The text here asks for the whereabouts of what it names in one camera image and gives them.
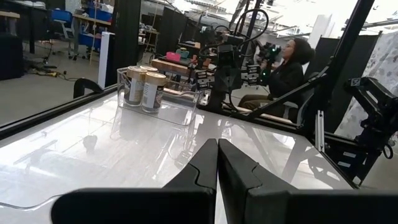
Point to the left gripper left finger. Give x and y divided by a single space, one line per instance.
186 202

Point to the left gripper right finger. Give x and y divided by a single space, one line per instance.
264 202

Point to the tan-lid seasoning jar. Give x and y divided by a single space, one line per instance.
135 87
149 68
154 93

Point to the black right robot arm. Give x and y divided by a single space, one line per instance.
228 81

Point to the clear plastic bin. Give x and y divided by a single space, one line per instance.
174 115

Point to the grey office chair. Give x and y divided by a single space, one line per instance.
300 105

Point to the person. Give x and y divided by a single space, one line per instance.
286 77

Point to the wooden workbench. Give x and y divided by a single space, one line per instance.
174 67

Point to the pink box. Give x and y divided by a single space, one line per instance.
173 56

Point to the white tall tower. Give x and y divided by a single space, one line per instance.
105 59

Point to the black partition panel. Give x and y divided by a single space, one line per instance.
357 56

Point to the white patterned curtain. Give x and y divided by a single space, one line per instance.
384 68

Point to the black curved bracket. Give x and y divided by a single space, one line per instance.
85 85

